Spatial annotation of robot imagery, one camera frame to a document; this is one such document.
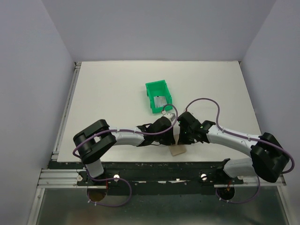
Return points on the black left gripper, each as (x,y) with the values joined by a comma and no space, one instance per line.
(170,139)

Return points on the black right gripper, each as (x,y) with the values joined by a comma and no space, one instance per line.
(182,139)

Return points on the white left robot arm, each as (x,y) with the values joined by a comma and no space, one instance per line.
(95,140)

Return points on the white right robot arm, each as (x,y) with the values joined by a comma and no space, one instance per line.
(264,157)

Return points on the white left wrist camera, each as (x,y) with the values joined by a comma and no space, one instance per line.
(169,115)

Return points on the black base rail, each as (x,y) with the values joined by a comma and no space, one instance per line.
(159,178)

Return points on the aluminium frame rail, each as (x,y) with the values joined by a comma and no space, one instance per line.
(58,178)

